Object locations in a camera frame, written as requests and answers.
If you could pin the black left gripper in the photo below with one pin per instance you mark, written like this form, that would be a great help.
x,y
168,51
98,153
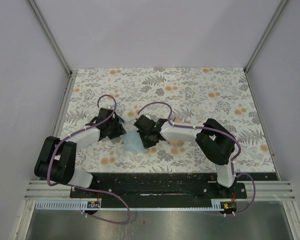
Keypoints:
x,y
120,130

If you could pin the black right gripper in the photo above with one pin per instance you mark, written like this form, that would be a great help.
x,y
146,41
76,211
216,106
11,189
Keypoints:
x,y
147,145

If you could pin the light blue cleaning cloth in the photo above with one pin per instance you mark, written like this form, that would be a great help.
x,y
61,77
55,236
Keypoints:
x,y
132,142

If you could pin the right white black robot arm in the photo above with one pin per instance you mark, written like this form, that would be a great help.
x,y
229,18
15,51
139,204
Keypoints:
x,y
216,143

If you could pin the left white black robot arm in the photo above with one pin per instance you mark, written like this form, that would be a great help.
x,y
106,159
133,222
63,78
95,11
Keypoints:
x,y
57,158

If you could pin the floral pattern table mat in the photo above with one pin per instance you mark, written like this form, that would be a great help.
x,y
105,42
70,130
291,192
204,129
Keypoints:
x,y
194,94

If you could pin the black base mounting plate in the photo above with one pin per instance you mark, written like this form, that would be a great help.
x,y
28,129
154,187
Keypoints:
x,y
175,188

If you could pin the left aluminium frame post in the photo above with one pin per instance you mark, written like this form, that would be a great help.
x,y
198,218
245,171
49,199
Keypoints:
x,y
49,35

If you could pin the aluminium frame post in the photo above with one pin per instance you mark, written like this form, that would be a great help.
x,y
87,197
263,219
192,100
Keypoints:
x,y
49,35
266,34

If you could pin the white slotted cable duct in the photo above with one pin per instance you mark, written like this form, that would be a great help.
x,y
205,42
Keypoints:
x,y
115,205

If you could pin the right aluminium frame post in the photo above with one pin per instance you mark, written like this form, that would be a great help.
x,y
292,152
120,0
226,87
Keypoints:
x,y
266,34

